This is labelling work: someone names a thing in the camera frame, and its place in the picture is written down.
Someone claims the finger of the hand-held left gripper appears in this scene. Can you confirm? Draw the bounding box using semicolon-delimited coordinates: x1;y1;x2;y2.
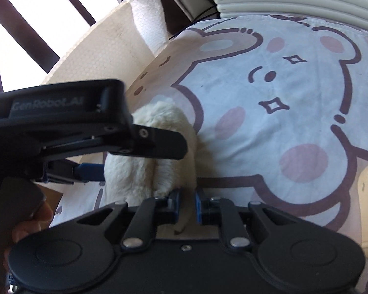
42;159;106;185
108;124;188;160

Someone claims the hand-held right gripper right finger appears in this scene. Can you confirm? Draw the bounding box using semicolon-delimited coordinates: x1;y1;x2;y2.
195;191;299;249

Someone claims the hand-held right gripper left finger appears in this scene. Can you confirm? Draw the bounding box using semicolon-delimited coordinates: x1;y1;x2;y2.
77;188;182;249

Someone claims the beige plush toy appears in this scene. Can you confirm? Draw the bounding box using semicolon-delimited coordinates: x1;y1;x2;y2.
96;100;203;240

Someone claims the person's left hand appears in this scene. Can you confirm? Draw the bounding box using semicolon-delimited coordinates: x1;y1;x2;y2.
4;201;54;264

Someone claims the cream honeycomb pattern sheet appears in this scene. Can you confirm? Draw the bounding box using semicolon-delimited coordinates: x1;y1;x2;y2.
41;0;156;87

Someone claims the white paper towel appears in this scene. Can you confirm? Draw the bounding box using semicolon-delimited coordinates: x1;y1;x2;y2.
131;0;170;56

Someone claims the bear print tablecloth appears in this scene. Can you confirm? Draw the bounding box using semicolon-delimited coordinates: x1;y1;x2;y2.
51;15;368;294

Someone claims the dark window frame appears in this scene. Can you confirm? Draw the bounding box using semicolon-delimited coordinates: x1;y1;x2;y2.
0;0;94;72

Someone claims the black cable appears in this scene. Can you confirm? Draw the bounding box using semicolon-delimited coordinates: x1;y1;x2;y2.
168;4;219;41

